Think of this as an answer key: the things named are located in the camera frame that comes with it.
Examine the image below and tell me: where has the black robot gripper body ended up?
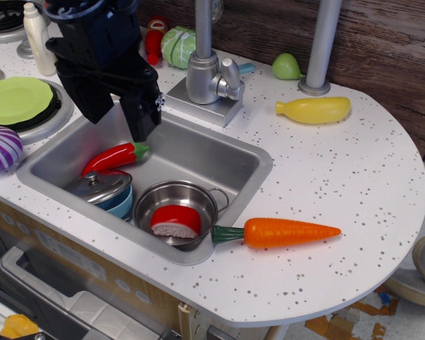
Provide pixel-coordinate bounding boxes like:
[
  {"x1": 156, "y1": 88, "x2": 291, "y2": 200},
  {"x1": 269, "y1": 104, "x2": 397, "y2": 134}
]
[{"x1": 44, "y1": 1, "x2": 159, "y2": 103}]

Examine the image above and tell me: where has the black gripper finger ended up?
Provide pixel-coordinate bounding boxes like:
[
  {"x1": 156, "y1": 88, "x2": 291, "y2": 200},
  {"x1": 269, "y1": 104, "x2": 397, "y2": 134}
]
[
  {"x1": 61, "y1": 79, "x2": 114, "y2": 124},
  {"x1": 120, "y1": 91, "x2": 162, "y2": 142}
]

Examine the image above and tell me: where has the red white toy sushi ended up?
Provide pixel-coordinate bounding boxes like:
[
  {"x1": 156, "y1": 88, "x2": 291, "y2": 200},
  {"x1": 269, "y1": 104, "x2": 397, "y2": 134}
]
[{"x1": 150, "y1": 205, "x2": 201, "y2": 239}]

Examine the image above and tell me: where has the small steel pan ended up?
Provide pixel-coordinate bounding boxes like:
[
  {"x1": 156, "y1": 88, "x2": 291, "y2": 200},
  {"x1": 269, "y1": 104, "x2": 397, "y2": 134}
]
[{"x1": 132, "y1": 180, "x2": 230, "y2": 251}]

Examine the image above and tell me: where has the front stove burner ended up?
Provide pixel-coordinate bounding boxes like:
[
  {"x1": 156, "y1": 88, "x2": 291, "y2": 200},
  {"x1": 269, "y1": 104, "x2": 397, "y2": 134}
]
[{"x1": 0, "y1": 79, "x2": 74, "y2": 145}]

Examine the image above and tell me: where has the stove burner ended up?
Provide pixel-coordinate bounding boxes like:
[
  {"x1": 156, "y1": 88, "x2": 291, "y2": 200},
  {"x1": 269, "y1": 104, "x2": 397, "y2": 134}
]
[
  {"x1": 0, "y1": 79, "x2": 74, "y2": 145},
  {"x1": 0, "y1": 0, "x2": 52, "y2": 45}
]

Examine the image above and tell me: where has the red toy chili pepper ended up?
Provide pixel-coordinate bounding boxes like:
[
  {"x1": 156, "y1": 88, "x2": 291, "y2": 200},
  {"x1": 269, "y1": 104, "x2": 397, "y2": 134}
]
[{"x1": 81, "y1": 142, "x2": 149, "y2": 176}]

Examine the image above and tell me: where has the white toy bottle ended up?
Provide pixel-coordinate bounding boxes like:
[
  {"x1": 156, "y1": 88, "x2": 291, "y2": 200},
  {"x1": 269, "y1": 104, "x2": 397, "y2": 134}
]
[{"x1": 23, "y1": 2, "x2": 57, "y2": 76}]

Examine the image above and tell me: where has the steel sink basin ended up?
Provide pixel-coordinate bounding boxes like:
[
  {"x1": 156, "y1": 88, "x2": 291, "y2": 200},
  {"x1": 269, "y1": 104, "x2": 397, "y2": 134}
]
[{"x1": 17, "y1": 104, "x2": 273, "y2": 265}]

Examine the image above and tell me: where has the red toy ketchup bottle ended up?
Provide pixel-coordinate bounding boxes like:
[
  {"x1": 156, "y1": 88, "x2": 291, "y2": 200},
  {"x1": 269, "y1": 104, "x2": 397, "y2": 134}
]
[{"x1": 144, "y1": 15, "x2": 169, "y2": 66}]

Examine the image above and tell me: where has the silver toy faucet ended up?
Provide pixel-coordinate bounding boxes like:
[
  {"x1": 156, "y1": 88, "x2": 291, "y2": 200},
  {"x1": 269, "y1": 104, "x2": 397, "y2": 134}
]
[{"x1": 166, "y1": 0, "x2": 245, "y2": 127}]

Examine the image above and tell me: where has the green toy cabbage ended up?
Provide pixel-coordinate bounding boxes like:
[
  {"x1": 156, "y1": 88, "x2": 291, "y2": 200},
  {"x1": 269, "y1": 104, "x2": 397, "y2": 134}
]
[{"x1": 161, "y1": 26, "x2": 196, "y2": 69}]

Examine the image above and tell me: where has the green toy plate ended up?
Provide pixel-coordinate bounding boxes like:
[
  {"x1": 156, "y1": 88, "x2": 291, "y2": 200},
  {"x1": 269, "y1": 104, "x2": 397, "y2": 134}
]
[{"x1": 0, "y1": 76, "x2": 55, "y2": 126}]

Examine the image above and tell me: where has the blue pot with steel lid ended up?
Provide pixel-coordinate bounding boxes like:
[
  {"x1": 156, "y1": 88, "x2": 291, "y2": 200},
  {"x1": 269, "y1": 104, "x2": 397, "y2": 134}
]
[{"x1": 64, "y1": 170, "x2": 133, "y2": 219}]

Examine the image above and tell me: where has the back left stove burner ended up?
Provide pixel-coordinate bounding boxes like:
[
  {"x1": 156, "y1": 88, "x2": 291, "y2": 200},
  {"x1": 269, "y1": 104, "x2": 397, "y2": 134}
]
[{"x1": 0, "y1": 0, "x2": 52, "y2": 45}]

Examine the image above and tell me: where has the purple white toy onion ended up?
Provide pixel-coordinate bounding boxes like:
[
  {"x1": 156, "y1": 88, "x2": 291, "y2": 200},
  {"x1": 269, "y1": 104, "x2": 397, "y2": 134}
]
[{"x1": 0, "y1": 126, "x2": 23, "y2": 171}]

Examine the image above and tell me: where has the green toy pear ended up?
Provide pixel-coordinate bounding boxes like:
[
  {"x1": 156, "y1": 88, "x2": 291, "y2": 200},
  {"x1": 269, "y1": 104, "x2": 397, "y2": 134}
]
[{"x1": 271, "y1": 53, "x2": 304, "y2": 80}]

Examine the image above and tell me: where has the yellow toy squash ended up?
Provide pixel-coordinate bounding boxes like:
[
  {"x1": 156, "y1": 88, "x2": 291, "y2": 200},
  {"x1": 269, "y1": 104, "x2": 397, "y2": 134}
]
[{"x1": 275, "y1": 97, "x2": 351, "y2": 124}]

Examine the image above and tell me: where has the orange toy carrot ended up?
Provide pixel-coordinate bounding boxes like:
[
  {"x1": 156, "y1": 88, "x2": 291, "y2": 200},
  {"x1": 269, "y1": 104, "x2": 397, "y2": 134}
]
[{"x1": 211, "y1": 217, "x2": 341, "y2": 249}]

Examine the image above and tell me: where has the grey metal pole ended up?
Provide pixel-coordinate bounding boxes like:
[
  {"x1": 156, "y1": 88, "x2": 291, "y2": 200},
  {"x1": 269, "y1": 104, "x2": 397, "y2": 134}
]
[{"x1": 298, "y1": 0, "x2": 342, "y2": 96}]

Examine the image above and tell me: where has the yellow object bottom left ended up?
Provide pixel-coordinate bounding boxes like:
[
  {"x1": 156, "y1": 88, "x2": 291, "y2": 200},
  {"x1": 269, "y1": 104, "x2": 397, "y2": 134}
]
[{"x1": 0, "y1": 314, "x2": 40, "y2": 339}]

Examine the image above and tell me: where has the grey shoe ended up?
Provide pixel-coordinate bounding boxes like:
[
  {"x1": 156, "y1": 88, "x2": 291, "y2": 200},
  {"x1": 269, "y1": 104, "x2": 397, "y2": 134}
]
[{"x1": 383, "y1": 237, "x2": 425, "y2": 307}]

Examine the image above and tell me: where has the toy oven door handle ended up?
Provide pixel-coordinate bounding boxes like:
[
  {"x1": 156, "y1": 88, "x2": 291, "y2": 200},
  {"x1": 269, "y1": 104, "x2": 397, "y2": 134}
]
[{"x1": 0, "y1": 246, "x2": 180, "y2": 339}]

